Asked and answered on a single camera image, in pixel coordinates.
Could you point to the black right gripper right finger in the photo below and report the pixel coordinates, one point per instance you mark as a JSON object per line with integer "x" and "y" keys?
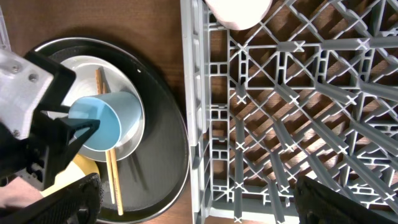
{"x": 316, "y": 203}

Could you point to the grey plate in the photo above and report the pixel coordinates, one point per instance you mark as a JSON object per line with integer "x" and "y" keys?
{"x": 95, "y": 76}

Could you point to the yellow bowl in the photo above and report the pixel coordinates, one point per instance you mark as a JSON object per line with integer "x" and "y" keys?
{"x": 79, "y": 167}

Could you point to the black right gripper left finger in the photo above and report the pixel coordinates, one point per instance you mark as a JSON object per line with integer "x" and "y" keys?
{"x": 79, "y": 202}

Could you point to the clear plastic bin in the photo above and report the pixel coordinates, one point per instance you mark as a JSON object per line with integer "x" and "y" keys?
{"x": 4, "y": 38}

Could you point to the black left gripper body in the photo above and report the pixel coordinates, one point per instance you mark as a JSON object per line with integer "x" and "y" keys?
{"x": 23, "y": 84}

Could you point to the round black tray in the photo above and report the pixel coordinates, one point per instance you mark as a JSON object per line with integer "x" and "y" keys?
{"x": 153, "y": 177}

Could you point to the grey dishwasher rack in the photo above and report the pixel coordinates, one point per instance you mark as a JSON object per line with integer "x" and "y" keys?
{"x": 311, "y": 89}

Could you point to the blue cup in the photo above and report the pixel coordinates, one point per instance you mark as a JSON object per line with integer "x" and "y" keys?
{"x": 116, "y": 112}

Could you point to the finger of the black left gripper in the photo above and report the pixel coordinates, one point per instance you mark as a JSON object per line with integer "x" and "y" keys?
{"x": 55, "y": 142}
{"x": 63, "y": 79}

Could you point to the pink cup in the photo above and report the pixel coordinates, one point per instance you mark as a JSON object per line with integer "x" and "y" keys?
{"x": 239, "y": 14}

